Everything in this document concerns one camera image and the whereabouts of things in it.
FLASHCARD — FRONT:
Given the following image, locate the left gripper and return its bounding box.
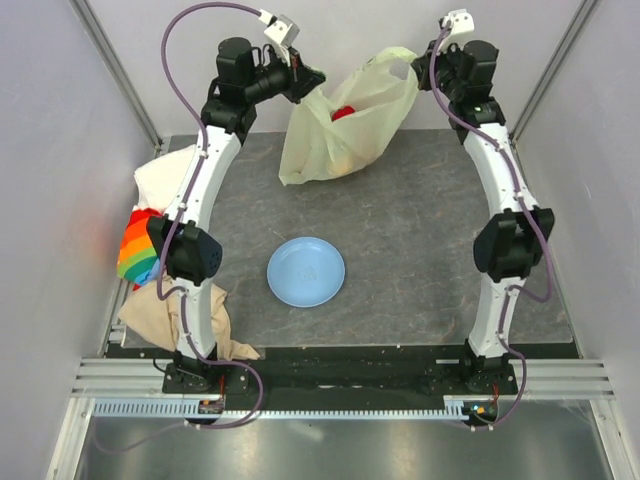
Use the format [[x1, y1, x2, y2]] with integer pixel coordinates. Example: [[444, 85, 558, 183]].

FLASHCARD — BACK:
[[244, 45, 325, 105]]

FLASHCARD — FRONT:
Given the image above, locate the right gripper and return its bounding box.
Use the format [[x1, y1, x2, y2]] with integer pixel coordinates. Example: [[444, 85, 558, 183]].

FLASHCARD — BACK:
[[412, 37, 464, 102]]

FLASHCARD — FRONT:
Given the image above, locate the pale green plastic bag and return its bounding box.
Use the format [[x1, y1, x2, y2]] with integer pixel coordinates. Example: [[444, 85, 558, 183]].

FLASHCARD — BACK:
[[278, 46, 419, 185]]

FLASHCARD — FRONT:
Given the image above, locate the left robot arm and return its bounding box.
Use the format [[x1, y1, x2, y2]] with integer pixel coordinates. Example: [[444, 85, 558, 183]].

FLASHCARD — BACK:
[[147, 37, 326, 393]]

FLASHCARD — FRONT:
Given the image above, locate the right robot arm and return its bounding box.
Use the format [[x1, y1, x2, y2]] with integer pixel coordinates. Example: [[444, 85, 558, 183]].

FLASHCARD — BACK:
[[412, 40, 555, 394]]

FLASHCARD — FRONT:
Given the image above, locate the red fake apple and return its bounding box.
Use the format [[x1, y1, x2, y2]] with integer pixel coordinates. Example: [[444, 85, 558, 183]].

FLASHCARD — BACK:
[[331, 105, 356, 122]]

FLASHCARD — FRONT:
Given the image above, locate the small orange fake fruit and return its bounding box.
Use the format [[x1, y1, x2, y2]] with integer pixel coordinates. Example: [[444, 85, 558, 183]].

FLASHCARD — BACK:
[[331, 156, 365, 178]]

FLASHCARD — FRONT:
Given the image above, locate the white folded towel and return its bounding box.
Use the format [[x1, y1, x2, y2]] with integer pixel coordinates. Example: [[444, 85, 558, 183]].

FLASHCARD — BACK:
[[134, 144, 196, 213]]

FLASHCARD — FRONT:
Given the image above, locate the blue plastic plate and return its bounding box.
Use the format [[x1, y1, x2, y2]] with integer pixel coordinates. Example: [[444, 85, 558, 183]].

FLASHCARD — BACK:
[[266, 237, 346, 308]]

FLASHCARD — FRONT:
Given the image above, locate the rainbow striped cloth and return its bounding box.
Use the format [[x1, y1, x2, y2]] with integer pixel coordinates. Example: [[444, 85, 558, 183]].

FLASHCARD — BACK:
[[117, 208, 161, 291]]

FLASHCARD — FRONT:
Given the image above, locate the beige crumpled cloth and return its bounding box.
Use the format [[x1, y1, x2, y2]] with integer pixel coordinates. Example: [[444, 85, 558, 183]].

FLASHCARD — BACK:
[[117, 279, 261, 363]]

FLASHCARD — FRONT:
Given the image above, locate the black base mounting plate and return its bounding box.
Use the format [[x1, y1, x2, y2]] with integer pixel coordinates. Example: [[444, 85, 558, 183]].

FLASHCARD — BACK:
[[162, 345, 527, 426]]

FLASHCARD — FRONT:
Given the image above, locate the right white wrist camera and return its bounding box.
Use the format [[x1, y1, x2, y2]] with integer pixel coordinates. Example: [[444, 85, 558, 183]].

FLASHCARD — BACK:
[[440, 9, 475, 35]]

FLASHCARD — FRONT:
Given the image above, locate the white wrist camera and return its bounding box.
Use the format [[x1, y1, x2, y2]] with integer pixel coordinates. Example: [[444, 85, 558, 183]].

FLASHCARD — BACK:
[[259, 9, 300, 50], [440, 9, 475, 35]]

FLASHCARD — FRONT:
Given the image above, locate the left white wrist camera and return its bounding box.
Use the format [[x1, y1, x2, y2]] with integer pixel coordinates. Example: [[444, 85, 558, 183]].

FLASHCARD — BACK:
[[259, 9, 300, 50]]

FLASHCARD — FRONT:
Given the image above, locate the right aluminium corner post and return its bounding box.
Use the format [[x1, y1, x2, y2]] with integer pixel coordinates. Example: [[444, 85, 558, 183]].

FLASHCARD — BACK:
[[509, 0, 600, 143]]

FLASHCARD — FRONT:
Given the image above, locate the aluminium corner post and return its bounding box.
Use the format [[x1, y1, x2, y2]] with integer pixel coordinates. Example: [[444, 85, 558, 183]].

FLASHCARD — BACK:
[[509, 0, 600, 143], [69, 0, 163, 153]]

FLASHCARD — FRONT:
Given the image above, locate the left aluminium corner post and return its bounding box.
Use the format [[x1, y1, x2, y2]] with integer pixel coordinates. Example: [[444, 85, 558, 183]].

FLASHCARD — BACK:
[[69, 0, 163, 153]]

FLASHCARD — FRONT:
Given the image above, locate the grey slotted cable duct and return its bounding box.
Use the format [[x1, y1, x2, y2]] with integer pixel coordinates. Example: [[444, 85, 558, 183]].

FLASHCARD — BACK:
[[93, 398, 496, 421]]

